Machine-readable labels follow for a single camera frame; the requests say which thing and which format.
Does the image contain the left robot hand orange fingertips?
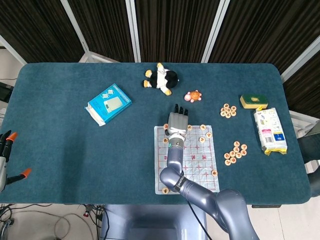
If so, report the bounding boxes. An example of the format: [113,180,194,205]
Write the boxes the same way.
[0,130,33,192]

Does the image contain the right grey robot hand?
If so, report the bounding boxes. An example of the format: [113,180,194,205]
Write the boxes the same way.
[166,103,190,138]

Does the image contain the white chess board mat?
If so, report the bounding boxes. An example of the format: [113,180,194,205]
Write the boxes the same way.
[153,124,221,195]

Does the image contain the teal blue felt tablecloth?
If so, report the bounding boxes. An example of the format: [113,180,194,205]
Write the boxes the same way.
[0,62,312,206]

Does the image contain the pink orange turtle toy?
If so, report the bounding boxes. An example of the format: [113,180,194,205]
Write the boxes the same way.
[184,90,202,103]

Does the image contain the black white plush toy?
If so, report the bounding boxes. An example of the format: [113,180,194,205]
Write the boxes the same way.
[141,62,180,96]

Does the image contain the black electronic device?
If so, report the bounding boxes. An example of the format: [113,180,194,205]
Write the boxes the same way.
[0,81,14,102]

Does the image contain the blue cardboard scale box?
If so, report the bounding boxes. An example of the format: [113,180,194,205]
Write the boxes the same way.
[84,83,133,127]

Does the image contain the yellow green sponge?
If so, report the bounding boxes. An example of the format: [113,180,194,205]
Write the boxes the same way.
[239,93,270,111]

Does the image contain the white snack packet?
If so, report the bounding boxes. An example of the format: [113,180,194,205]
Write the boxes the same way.
[253,106,288,156]

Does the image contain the blue-grey robot torso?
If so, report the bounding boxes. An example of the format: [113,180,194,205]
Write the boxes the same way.
[100,204,208,240]

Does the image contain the black strap white print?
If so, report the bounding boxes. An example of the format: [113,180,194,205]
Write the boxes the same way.
[174,174,187,193]

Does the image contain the black floor cable bundle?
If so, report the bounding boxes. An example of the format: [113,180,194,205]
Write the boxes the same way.
[0,203,53,240]

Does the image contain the grey floor cable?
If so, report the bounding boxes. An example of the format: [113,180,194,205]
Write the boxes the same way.
[48,212,101,240]

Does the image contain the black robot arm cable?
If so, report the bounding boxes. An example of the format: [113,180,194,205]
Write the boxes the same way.
[186,196,211,240]

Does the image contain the dark partition screen white frame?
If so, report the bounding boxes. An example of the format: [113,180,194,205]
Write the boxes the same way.
[59,0,141,63]
[279,34,320,118]
[0,0,90,65]
[124,0,231,63]
[202,0,320,76]

